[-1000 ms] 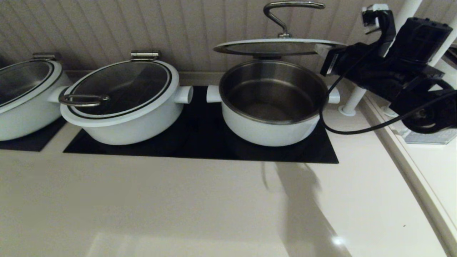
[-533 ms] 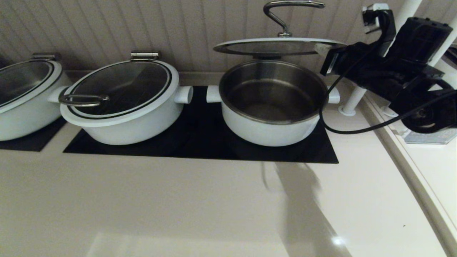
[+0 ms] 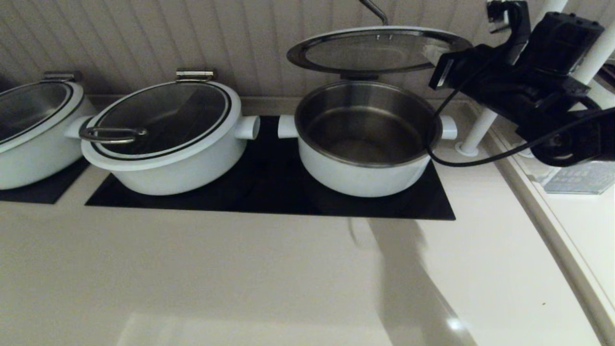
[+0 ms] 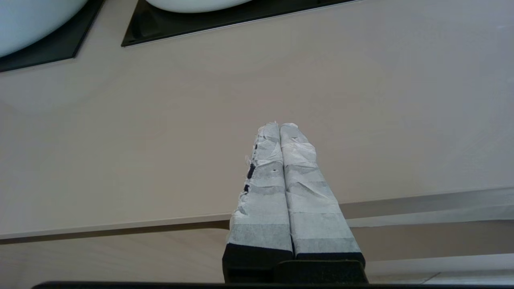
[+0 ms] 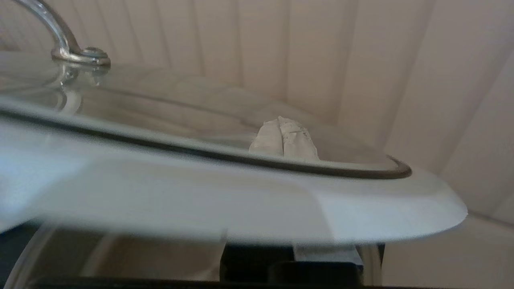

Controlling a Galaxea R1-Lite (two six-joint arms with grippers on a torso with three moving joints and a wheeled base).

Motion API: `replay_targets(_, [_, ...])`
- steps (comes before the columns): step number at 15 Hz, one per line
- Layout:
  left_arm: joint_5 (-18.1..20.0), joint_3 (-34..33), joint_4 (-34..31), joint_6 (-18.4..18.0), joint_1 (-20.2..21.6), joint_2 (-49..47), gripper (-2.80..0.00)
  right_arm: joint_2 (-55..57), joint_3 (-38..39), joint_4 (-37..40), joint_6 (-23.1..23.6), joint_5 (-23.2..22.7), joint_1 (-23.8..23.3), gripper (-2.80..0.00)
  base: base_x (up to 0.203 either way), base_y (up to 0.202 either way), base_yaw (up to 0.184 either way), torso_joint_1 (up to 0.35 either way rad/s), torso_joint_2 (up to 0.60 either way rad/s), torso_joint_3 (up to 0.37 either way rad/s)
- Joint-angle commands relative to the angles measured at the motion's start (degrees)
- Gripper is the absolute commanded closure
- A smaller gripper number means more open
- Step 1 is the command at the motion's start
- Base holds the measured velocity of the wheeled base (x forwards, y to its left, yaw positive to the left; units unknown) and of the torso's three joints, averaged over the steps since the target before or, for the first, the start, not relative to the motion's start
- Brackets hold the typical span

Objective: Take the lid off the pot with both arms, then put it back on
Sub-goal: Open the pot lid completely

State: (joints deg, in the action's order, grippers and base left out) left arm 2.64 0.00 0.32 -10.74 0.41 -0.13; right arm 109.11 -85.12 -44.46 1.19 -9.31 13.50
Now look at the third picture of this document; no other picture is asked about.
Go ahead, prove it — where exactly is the glass lid white rim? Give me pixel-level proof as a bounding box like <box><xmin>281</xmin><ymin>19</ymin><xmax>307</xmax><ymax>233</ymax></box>
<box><xmin>287</xmin><ymin>0</ymin><xmax>474</xmax><ymax>76</ymax></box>
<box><xmin>79</xmin><ymin>79</ymin><xmax>241</xmax><ymax>172</ymax></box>

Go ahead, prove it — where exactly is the white pot steel interior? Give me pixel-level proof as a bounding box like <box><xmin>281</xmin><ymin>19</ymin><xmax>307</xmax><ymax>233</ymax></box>
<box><xmin>278</xmin><ymin>80</ymin><xmax>458</xmax><ymax>198</ymax></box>
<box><xmin>0</xmin><ymin>82</ymin><xmax>97</xmax><ymax>190</ymax></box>
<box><xmin>65</xmin><ymin>114</ymin><xmax>261</xmax><ymax>196</ymax></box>

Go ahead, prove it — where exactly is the white pot far corner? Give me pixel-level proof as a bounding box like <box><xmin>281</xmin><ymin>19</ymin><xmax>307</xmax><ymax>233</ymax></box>
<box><xmin>0</xmin><ymin>79</ymin><xmax>84</xmax><ymax>154</ymax></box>

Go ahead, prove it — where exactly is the light blue patterned box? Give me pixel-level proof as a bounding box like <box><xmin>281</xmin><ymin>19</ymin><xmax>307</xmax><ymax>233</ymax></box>
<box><xmin>542</xmin><ymin>161</ymin><xmax>615</xmax><ymax>195</ymax></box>

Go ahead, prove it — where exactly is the large black glass cooktop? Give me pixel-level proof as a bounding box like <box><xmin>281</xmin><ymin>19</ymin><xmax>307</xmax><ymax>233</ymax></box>
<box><xmin>85</xmin><ymin>115</ymin><xmax>456</xmax><ymax>221</ymax></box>

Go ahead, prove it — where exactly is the small black glass cooktop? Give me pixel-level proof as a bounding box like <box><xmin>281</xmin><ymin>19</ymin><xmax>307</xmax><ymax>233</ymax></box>
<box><xmin>0</xmin><ymin>158</ymin><xmax>90</xmax><ymax>205</ymax></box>

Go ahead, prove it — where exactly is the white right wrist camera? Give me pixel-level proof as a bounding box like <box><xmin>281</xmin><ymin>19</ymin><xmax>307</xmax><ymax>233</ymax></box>
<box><xmin>486</xmin><ymin>0</ymin><xmax>511</xmax><ymax>23</ymax></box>

